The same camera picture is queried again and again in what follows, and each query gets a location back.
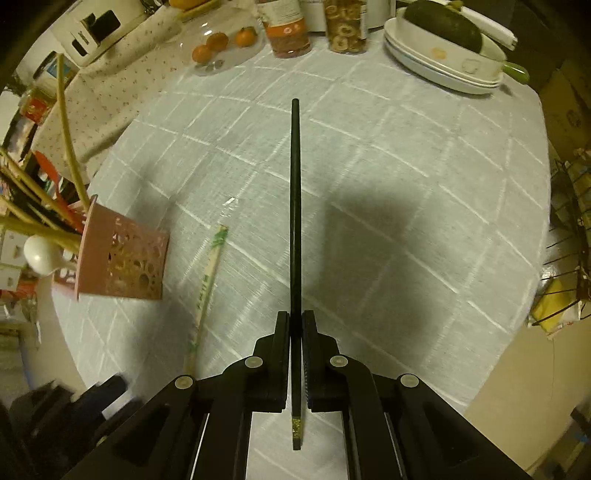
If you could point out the white baking dish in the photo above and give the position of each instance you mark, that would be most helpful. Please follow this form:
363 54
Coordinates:
443 57

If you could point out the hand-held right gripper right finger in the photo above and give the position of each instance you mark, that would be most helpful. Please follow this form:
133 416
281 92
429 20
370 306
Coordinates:
308 350

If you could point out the dark green squash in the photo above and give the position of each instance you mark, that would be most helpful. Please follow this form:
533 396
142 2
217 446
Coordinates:
443 23

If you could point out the white ceramic spoon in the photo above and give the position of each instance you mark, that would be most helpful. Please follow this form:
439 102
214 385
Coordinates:
41 256

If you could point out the bamboo chopstick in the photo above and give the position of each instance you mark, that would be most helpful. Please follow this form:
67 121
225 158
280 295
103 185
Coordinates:
41 230
69 138
18 210
27 184

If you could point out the yellow packet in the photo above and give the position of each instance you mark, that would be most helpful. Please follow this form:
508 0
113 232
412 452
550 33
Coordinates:
551 307

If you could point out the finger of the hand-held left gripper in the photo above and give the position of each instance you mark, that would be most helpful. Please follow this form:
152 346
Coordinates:
99 392
121 420

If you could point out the floral patterned cloth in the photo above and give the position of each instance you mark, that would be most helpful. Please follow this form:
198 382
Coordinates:
115 92

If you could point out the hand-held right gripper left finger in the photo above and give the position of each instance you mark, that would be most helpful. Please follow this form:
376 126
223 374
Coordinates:
282 350

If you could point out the pink perforated utensil holder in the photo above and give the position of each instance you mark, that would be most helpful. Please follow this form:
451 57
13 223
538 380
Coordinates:
129 263

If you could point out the clear glass bowl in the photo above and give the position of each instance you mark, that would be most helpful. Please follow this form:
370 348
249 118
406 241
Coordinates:
231 55

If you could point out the black chopstick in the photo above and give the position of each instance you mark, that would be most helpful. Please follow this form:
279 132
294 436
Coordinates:
295 230

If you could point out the glass jar with red label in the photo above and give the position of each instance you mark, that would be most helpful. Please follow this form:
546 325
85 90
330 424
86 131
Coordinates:
284 32

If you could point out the white container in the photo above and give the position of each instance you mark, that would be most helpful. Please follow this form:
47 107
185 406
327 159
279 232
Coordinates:
315 14

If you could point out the large orange fruit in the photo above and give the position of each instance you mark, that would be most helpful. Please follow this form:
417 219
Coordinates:
187 3

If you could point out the paper-wrapped chopsticks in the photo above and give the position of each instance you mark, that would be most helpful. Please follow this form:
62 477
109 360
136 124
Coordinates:
207 286

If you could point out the small orange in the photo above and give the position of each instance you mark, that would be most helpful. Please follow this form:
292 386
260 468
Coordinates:
202 54
246 36
217 42

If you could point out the white printed box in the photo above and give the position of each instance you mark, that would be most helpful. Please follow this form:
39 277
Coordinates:
92 27

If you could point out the cardboard box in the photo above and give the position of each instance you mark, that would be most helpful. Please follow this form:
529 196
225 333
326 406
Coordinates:
568 110

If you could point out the jar of dried fruit slices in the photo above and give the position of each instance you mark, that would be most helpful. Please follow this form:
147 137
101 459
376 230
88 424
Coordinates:
346 27

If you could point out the white dish with green squash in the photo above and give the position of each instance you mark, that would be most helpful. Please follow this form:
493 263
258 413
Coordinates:
415 64

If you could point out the grey checked tablecloth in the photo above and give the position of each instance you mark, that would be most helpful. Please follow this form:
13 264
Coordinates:
369 184

